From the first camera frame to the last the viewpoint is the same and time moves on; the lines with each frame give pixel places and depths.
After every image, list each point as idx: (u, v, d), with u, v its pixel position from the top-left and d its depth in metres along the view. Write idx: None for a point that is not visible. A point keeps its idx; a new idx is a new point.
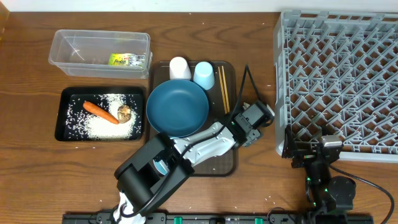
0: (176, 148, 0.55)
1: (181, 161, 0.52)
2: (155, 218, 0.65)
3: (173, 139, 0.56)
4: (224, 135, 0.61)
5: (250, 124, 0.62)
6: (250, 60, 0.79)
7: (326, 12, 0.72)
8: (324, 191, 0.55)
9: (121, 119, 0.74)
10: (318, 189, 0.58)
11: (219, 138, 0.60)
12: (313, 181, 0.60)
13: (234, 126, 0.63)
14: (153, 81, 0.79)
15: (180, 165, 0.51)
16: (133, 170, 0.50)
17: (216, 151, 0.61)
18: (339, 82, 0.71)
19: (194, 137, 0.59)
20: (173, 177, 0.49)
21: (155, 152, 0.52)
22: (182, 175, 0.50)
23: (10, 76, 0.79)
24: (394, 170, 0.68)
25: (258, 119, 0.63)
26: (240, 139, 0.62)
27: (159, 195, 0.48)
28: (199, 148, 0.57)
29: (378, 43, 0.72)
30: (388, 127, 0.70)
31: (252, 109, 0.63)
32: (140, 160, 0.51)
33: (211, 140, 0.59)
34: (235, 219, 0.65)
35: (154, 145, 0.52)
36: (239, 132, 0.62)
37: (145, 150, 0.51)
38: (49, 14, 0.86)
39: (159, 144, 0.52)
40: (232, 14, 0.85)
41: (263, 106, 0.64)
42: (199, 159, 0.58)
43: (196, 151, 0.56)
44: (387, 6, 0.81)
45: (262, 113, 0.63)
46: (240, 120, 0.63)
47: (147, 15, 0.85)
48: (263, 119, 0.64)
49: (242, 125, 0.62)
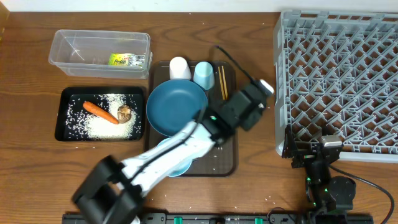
0: (126, 172, 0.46)
1: (132, 186, 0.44)
2: (156, 218, 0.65)
3: (123, 162, 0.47)
4: (194, 144, 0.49)
5: (237, 114, 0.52)
6: (250, 60, 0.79)
7: (326, 12, 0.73)
8: (324, 191, 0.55)
9: (121, 119, 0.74)
10: (318, 190, 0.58)
11: (184, 151, 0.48)
12: (313, 181, 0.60)
13: (214, 120, 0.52)
14: (153, 81, 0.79)
15: (129, 193, 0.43)
16: (85, 200, 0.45)
17: (191, 157, 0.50)
18: (339, 82, 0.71)
19: (152, 154, 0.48)
20: (121, 208, 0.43)
21: (102, 181, 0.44)
22: (130, 205, 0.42)
23: (10, 76, 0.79)
24: (394, 170, 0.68)
25: (245, 107, 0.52)
26: (225, 131, 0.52)
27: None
28: (157, 166, 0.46)
29: (378, 43, 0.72)
30: (388, 127, 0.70)
31: (236, 99, 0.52)
32: (89, 190, 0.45)
33: (174, 155, 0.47)
34: (235, 219, 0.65)
35: (99, 173, 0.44)
36: (221, 127, 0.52)
37: (91, 178, 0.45)
38: (48, 14, 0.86)
39: (105, 169, 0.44)
40: (232, 14, 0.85)
41: (251, 91, 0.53)
42: (159, 178, 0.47)
43: (153, 170, 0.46)
44: (387, 6, 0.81)
45: (249, 101, 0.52)
46: (224, 112, 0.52)
47: (147, 15, 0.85)
48: (252, 106, 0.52)
49: (226, 118, 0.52)
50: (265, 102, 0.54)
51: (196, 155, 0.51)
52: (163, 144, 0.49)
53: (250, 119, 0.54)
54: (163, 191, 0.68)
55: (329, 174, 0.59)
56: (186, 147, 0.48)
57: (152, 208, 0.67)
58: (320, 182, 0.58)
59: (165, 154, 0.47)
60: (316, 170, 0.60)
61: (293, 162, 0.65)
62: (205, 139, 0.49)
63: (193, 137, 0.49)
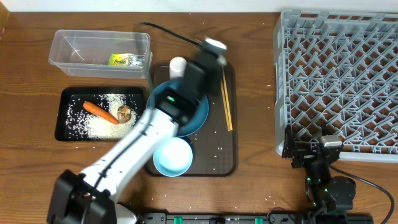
0: (89, 182, 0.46)
1: (97, 193, 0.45)
2: (156, 218, 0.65)
3: (82, 173, 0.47)
4: (155, 134, 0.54)
5: (194, 87, 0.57)
6: (250, 60, 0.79)
7: (326, 12, 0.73)
8: (324, 191, 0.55)
9: (122, 119, 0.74)
10: (318, 190, 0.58)
11: (145, 143, 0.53)
12: (313, 181, 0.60)
13: (173, 102, 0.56)
14: (153, 81, 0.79)
15: (96, 201, 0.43)
16: (58, 220, 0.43)
17: (153, 147, 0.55)
18: (339, 82, 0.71)
19: (112, 155, 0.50)
20: (92, 217, 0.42)
21: (67, 197, 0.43)
22: (100, 211, 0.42)
23: (10, 77, 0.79)
24: (394, 170, 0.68)
25: (200, 78, 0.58)
26: (188, 109, 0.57)
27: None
28: (120, 165, 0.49)
29: (378, 43, 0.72)
30: (388, 127, 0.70)
31: (188, 73, 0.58)
32: (56, 210, 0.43)
33: (135, 149, 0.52)
34: (235, 219, 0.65)
35: (61, 190, 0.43)
36: (183, 104, 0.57)
37: (55, 198, 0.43)
38: (49, 14, 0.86)
39: (66, 186, 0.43)
40: (232, 14, 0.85)
41: (203, 61, 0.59)
42: (127, 175, 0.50)
43: (119, 169, 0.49)
44: (387, 6, 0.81)
45: (201, 70, 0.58)
46: (182, 89, 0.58)
47: (147, 15, 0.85)
48: (206, 75, 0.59)
49: (184, 94, 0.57)
50: (218, 72, 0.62)
51: (158, 144, 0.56)
52: (122, 142, 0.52)
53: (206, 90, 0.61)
54: (163, 191, 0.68)
55: (329, 174, 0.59)
56: (146, 139, 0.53)
57: (152, 208, 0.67)
58: (320, 182, 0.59)
59: (124, 153, 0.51)
60: (316, 170, 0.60)
61: (293, 162, 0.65)
62: (163, 127, 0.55)
63: (152, 127, 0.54)
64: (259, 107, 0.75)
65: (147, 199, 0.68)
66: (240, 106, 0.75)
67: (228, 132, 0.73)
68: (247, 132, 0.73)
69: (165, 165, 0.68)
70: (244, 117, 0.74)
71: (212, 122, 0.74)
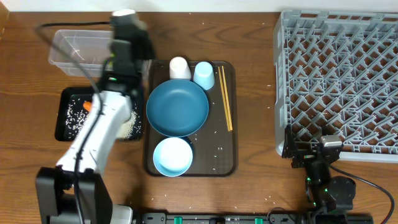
0: (69, 168, 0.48)
1: (80, 173, 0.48)
2: (155, 218, 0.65)
3: (58, 165, 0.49)
4: (111, 111, 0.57)
5: (128, 62, 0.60)
6: (250, 60, 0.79)
7: (326, 12, 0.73)
8: (324, 191, 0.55)
9: None
10: (317, 190, 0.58)
11: (105, 121, 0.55)
12: (313, 181, 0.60)
13: (115, 81, 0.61)
14: (153, 81, 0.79)
15: (81, 180, 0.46)
16: (54, 218, 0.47)
17: (114, 122, 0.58)
18: (339, 82, 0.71)
19: (78, 142, 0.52)
20: (84, 195, 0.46)
21: (52, 191, 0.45)
22: (88, 186, 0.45)
23: (10, 77, 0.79)
24: (394, 170, 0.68)
25: (130, 52, 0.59)
26: (129, 82, 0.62)
27: (91, 215, 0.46)
28: (91, 147, 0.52)
29: (378, 43, 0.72)
30: (388, 127, 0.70)
31: (117, 50, 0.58)
32: (50, 208, 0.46)
33: (99, 129, 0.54)
34: (235, 219, 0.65)
35: (43, 188, 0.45)
36: (125, 80, 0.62)
37: (41, 198, 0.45)
38: (48, 14, 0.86)
39: (47, 181, 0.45)
40: (232, 14, 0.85)
41: (120, 37, 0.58)
42: (100, 151, 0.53)
43: (89, 150, 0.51)
44: (387, 6, 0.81)
45: (126, 43, 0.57)
46: (117, 68, 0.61)
47: (147, 15, 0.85)
48: (134, 45, 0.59)
49: (123, 72, 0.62)
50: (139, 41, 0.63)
51: (117, 116, 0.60)
52: (84, 129, 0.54)
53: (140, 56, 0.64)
54: (163, 191, 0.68)
55: (329, 175, 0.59)
56: (104, 118, 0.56)
57: (152, 209, 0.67)
58: (320, 182, 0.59)
59: (91, 133, 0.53)
60: (316, 170, 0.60)
61: (293, 162, 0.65)
62: (114, 103, 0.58)
63: (107, 106, 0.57)
64: (259, 107, 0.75)
65: (147, 199, 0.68)
66: (240, 106, 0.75)
67: (228, 132, 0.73)
68: (247, 132, 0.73)
69: (165, 165, 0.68)
70: (244, 117, 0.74)
71: (212, 122, 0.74)
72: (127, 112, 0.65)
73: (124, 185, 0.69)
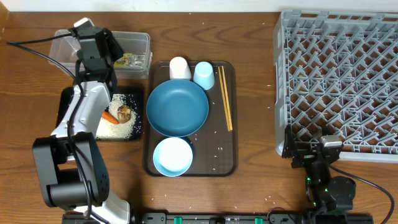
0: (61, 136, 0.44)
1: (74, 137, 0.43)
2: (156, 218, 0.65)
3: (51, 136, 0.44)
4: (92, 91, 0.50)
5: (97, 54, 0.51)
6: (250, 60, 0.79)
7: (326, 12, 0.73)
8: (324, 191, 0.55)
9: (122, 119, 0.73)
10: (318, 189, 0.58)
11: (91, 98, 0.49)
12: (313, 181, 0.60)
13: (91, 78, 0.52)
14: (153, 81, 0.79)
15: (77, 138, 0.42)
16: (55, 190, 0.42)
17: (100, 103, 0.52)
18: (339, 82, 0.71)
19: (65, 119, 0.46)
20: (83, 153, 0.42)
21: (50, 156, 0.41)
22: (85, 143, 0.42)
23: (10, 76, 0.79)
24: (394, 170, 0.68)
25: (97, 44, 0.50)
26: (105, 75, 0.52)
27: (92, 176, 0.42)
28: (80, 121, 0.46)
29: (378, 43, 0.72)
30: (388, 127, 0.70)
31: (85, 46, 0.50)
32: (49, 177, 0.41)
33: (86, 104, 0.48)
34: (235, 219, 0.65)
35: (40, 155, 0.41)
36: (99, 75, 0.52)
37: (40, 167, 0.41)
38: (48, 14, 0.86)
39: (43, 148, 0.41)
40: (232, 14, 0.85)
41: (85, 32, 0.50)
42: (91, 127, 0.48)
43: (81, 123, 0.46)
44: (387, 6, 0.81)
45: (94, 39, 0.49)
46: (89, 63, 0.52)
47: (147, 15, 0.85)
48: (102, 38, 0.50)
49: (95, 66, 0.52)
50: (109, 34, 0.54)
51: (102, 100, 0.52)
52: (68, 111, 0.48)
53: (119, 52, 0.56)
54: (162, 191, 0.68)
55: (330, 174, 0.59)
56: (89, 96, 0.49)
57: (152, 208, 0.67)
58: (320, 181, 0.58)
59: (79, 106, 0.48)
60: (316, 170, 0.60)
61: (293, 161, 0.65)
62: (95, 85, 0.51)
63: (89, 84, 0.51)
64: (259, 107, 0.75)
65: (147, 199, 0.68)
66: (240, 106, 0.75)
67: (228, 132, 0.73)
68: (247, 132, 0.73)
69: (165, 165, 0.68)
70: (244, 117, 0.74)
71: (212, 122, 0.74)
72: (107, 100, 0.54)
73: (124, 185, 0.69)
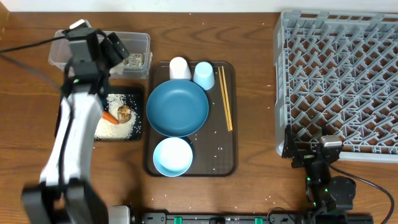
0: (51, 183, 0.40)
1: (66, 183, 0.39)
2: (156, 218, 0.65)
3: (41, 181, 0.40)
4: (82, 113, 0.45)
5: (88, 58, 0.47)
6: (250, 60, 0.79)
7: (326, 12, 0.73)
8: (324, 191, 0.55)
9: (122, 119, 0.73)
10: (318, 190, 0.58)
11: (80, 123, 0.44)
12: (313, 181, 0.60)
13: (79, 84, 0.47)
14: (153, 81, 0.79)
15: (71, 188, 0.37)
16: None
17: (91, 122, 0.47)
18: (339, 82, 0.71)
19: (56, 155, 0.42)
20: (79, 205, 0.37)
21: (43, 209, 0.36)
22: (81, 196, 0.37)
23: (10, 76, 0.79)
24: (394, 170, 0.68)
25: (88, 46, 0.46)
26: (96, 79, 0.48)
27: (87, 221, 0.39)
28: (71, 156, 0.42)
29: (378, 43, 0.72)
30: (388, 127, 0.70)
31: (74, 48, 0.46)
32: None
33: (76, 132, 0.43)
34: (235, 219, 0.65)
35: (30, 207, 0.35)
36: (90, 81, 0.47)
37: (32, 218, 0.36)
38: (49, 14, 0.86)
39: (33, 198, 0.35)
40: (232, 14, 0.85)
41: (75, 34, 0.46)
42: (84, 157, 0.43)
43: (73, 158, 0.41)
44: (387, 6, 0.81)
45: (84, 40, 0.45)
46: (79, 68, 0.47)
47: (147, 15, 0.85)
48: (94, 41, 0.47)
49: (84, 71, 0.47)
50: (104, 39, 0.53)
51: (94, 117, 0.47)
52: (57, 140, 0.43)
53: (116, 58, 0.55)
54: (163, 191, 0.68)
55: (329, 174, 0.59)
56: (78, 120, 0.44)
57: (152, 209, 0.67)
58: (320, 181, 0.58)
59: (68, 139, 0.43)
60: (316, 170, 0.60)
61: (293, 161, 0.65)
62: (84, 104, 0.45)
63: (78, 107, 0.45)
64: (259, 107, 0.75)
65: (147, 200, 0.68)
66: (240, 106, 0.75)
67: (228, 132, 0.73)
68: (247, 132, 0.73)
69: (165, 165, 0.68)
70: (244, 118, 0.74)
71: (212, 122, 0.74)
72: (98, 112, 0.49)
73: (124, 185, 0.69)
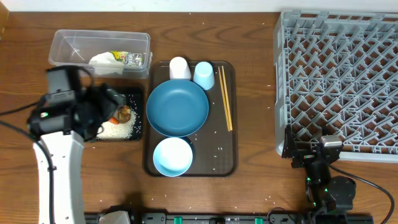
0: None
1: None
2: (155, 218, 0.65)
3: None
4: (61, 159, 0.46)
5: (66, 88, 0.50)
6: (249, 60, 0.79)
7: (326, 12, 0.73)
8: (324, 191, 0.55)
9: (122, 119, 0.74)
10: (318, 190, 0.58)
11: (62, 169, 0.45)
12: (313, 181, 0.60)
13: (50, 114, 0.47)
14: (153, 81, 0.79)
15: None
16: None
17: (74, 160, 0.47)
18: (339, 82, 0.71)
19: (45, 207, 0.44)
20: None
21: None
22: None
23: (10, 77, 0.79)
24: (394, 170, 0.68)
25: (66, 76, 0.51)
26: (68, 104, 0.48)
27: None
28: (62, 206, 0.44)
29: (378, 43, 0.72)
30: (388, 127, 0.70)
31: (53, 81, 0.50)
32: None
33: (60, 181, 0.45)
34: (235, 219, 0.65)
35: None
36: (59, 109, 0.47)
37: None
38: (49, 14, 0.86)
39: None
40: (232, 14, 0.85)
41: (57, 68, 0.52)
42: (76, 198, 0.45)
43: (63, 207, 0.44)
44: (387, 6, 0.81)
45: (63, 69, 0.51)
46: (55, 99, 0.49)
47: (147, 15, 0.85)
48: (73, 73, 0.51)
49: (59, 100, 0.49)
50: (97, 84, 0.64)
51: (76, 154, 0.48)
52: (42, 192, 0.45)
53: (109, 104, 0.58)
54: (162, 191, 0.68)
55: (330, 175, 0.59)
56: (60, 167, 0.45)
57: (152, 209, 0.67)
58: (320, 182, 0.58)
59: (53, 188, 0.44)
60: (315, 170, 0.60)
61: (293, 162, 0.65)
62: (61, 147, 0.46)
63: (54, 155, 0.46)
64: (259, 107, 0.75)
65: (147, 200, 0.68)
66: (240, 106, 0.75)
67: (228, 132, 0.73)
68: (247, 132, 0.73)
69: (165, 165, 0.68)
70: (244, 117, 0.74)
71: (212, 122, 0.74)
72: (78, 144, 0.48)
73: (124, 185, 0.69)
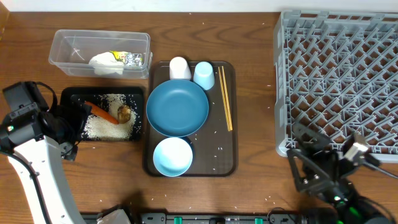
0: None
1: None
2: (156, 218, 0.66)
3: None
4: (41, 163, 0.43)
5: (26, 101, 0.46)
6: (249, 60, 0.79)
7: (326, 12, 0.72)
8: (352, 216, 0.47)
9: (122, 119, 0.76)
10: (342, 210, 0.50)
11: (45, 173, 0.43)
12: (333, 200, 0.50)
13: (16, 126, 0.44)
14: (153, 81, 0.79)
15: None
16: None
17: (56, 162, 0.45)
18: (339, 82, 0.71)
19: (38, 213, 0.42)
20: None
21: None
22: None
23: (9, 77, 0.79)
24: (394, 170, 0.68)
25: (25, 90, 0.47)
26: (34, 112, 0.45)
27: None
28: (55, 206, 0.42)
29: (378, 43, 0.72)
30: (388, 127, 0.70)
31: (10, 98, 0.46)
32: None
33: (46, 184, 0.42)
34: (235, 219, 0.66)
35: None
36: (26, 119, 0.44)
37: None
38: (49, 14, 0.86)
39: None
40: (232, 14, 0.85)
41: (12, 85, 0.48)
42: (66, 197, 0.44)
43: (56, 207, 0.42)
44: (387, 6, 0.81)
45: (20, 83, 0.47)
46: (18, 113, 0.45)
47: (147, 15, 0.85)
48: (30, 86, 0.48)
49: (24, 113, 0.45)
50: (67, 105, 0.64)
51: (55, 156, 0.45)
52: (31, 200, 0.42)
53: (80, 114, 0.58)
54: (162, 191, 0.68)
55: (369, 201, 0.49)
56: (42, 172, 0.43)
57: (152, 209, 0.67)
58: (346, 201, 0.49)
59: (40, 195, 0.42)
60: (341, 190, 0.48)
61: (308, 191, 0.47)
62: (38, 152, 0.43)
63: (33, 162, 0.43)
64: (259, 107, 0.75)
65: (147, 200, 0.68)
66: (240, 106, 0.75)
67: (228, 132, 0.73)
68: (247, 131, 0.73)
69: (166, 165, 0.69)
70: (244, 117, 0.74)
71: (212, 122, 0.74)
72: (53, 147, 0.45)
73: (124, 185, 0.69)
